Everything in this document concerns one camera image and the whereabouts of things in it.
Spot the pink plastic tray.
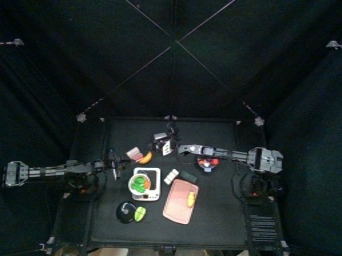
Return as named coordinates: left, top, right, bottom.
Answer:
left=162, top=178, right=200, bottom=226

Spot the dark green toy block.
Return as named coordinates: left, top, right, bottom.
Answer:
left=179, top=170, right=199, bottom=184

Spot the green toy vegetable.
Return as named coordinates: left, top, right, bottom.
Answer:
left=131, top=175, right=148, bottom=194

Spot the orange toy croissant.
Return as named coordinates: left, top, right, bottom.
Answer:
left=137, top=150, right=154, bottom=165

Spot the pink toy meat slice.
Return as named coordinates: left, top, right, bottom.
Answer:
left=125, top=146, right=144, bottom=162

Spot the black bowl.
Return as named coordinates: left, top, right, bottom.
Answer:
left=115, top=200, right=139, bottom=225

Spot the green toy pepper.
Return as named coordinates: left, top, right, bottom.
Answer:
left=133, top=206, right=148, bottom=223

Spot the white kitchen scale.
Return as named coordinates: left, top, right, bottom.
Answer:
left=131, top=166, right=163, bottom=202

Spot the white text label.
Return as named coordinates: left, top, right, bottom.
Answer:
left=246, top=213, right=274, bottom=246

